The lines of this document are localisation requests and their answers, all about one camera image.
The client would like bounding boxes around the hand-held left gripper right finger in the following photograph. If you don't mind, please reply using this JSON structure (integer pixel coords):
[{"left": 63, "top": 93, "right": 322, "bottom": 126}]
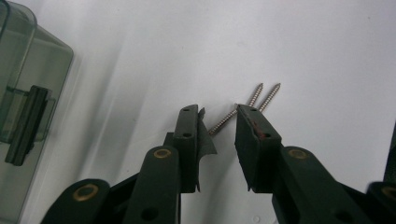
[{"left": 233, "top": 104, "right": 375, "bottom": 224}]

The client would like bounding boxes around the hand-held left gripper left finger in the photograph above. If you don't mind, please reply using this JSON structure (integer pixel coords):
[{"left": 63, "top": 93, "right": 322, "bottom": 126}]
[{"left": 122, "top": 104, "right": 218, "bottom": 224}]

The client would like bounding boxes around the silver metal screw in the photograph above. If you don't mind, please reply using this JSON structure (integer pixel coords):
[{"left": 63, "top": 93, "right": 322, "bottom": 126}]
[
  {"left": 208, "top": 103, "right": 239, "bottom": 136},
  {"left": 258, "top": 82, "right": 282, "bottom": 113},
  {"left": 247, "top": 82, "right": 264, "bottom": 108}
]

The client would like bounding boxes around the transparent grey compartment box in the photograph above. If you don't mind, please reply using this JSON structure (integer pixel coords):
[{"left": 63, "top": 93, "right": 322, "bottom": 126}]
[{"left": 0, "top": 0, "right": 75, "bottom": 224}]

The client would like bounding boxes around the white work board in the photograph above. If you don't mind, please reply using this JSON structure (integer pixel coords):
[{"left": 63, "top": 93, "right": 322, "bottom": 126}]
[{"left": 0, "top": 0, "right": 396, "bottom": 224}]

